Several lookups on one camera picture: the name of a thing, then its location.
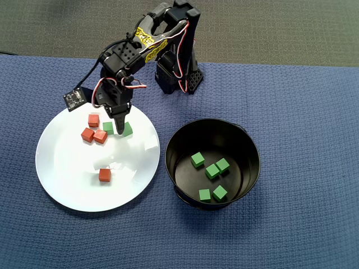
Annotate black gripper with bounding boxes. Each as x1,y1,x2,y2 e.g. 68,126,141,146
94,78,133,137

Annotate white round plate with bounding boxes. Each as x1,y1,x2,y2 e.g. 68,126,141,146
35,97,161,213

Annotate black metal pot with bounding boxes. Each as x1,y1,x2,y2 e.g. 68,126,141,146
164,118,261,211

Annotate blue woven cloth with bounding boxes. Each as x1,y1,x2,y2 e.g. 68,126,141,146
0,54,359,269

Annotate red white gripper servo wire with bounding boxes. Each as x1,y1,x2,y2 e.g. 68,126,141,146
91,77,116,109

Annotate red white wrist servo wire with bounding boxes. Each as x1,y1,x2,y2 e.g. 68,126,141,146
123,77,148,90

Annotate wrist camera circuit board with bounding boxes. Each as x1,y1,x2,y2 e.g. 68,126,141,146
62,86,86,112

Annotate red white elbow servo wire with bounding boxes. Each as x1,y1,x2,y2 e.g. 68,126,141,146
172,21,194,93

